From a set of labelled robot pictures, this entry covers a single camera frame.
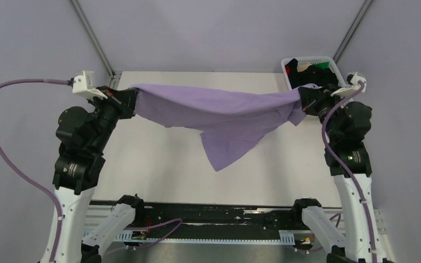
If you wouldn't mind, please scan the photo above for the purple t shirt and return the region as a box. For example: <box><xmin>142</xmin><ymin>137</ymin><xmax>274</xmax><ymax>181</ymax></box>
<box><xmin>131</xmin><ymin>84</ymin><xmax>306</xmax><ymax>171</ymax></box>

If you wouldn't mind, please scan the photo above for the aluminium frame rail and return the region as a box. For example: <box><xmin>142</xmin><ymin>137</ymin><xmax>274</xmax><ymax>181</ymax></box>
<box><xmin>43</xmin><ymin>204</ymin><xmax>396</xmax><ymax>263</ymax></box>

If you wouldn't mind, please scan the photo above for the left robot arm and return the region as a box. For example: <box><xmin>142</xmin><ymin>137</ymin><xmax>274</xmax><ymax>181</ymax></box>
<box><xmin>42</xmin><ymin>87</ymin><xmax>146</xmax><ymax>262</ymax></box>

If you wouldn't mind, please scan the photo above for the black t shirt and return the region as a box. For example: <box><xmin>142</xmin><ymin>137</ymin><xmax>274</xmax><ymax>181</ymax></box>
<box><xmin>287</xmin><ymin>59</ymin><xmax>338</xmax><ymax>88</ymax></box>

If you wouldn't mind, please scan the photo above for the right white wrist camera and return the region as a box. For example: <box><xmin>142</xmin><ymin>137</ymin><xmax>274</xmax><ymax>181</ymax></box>
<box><xmin>331</xmin><ymin>72</ymin><xmax>367</xmax><ymax>98</ymax></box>

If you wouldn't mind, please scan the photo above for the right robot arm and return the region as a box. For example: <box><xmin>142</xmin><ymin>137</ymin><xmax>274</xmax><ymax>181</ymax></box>
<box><xmin>291</xmin><ymin>83</ymin><xmax>391</xmax><ymax>262</ymax></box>

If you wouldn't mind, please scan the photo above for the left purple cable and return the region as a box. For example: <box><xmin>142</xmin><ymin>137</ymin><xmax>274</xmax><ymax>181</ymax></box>
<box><xmin>0</xmin><ymin>78</ymin><xmax>70</xmax><ymax>263</ymax></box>

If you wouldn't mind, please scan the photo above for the white cable duct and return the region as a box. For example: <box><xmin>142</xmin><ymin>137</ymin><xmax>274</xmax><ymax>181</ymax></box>
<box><xmin>113</xmin><ymin>231</ymin><xmax>295</xmax><ymax>245</ymax></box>

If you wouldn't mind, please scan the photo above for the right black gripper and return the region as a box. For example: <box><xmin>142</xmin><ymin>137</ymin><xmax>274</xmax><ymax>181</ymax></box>
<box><xmin>298</xmin><ymin>83</ymin><xmax>346</xmax><ymax>141</ymax></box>

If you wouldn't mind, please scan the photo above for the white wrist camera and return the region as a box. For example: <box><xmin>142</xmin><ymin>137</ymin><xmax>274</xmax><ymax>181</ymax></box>
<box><xmin>71</xmin><ymin>71</ymin><xmax>107</xmax><ymax>100</ymax></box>
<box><xmin>331</xmin><ymin>72</ymin><xmax>367</xmax><ymax>98</ymax></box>

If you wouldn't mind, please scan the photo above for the white plastic basket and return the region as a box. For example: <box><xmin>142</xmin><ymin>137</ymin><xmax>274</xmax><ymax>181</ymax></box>
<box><xmin>280</xmin><ymin>56</ymin><xmax>346</xmax><ymax>90</ymax></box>

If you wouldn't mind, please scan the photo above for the corner metal post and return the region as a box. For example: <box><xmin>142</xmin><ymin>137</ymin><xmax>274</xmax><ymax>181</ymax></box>
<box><xmin>333</xmin><ymin>0</ymin><xmax>375</xmax><ymax>63</ymax></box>
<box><xmin>68</xmin><ymin>0</ymin><xmax>115</xmax><ymax>79</ymax></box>

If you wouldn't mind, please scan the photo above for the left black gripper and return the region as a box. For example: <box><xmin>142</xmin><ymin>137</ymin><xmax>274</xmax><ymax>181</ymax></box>
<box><xmin>87</xmin><ymin>84</ymin><xmax>140</xmax><ymax>152</ymax></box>

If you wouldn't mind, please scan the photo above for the right corner metal post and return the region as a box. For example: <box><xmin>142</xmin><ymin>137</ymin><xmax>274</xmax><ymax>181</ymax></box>
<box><xmin>333</xmin><ymin>0</ymin><xmax>375</xmax><ymax>63</ymax></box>

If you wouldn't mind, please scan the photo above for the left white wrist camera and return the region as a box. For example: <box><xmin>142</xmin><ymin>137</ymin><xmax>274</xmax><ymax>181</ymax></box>
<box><xmin>71</xmin><ymin>71</ymin><xmax>107</xmax><ymax>100</ymax></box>

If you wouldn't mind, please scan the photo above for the left corner metal post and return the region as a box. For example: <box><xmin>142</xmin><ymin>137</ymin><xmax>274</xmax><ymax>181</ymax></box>
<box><xmin>68</xmin><ymin>0</ymin><xmax>115</xmax><ymax>79</ymax></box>

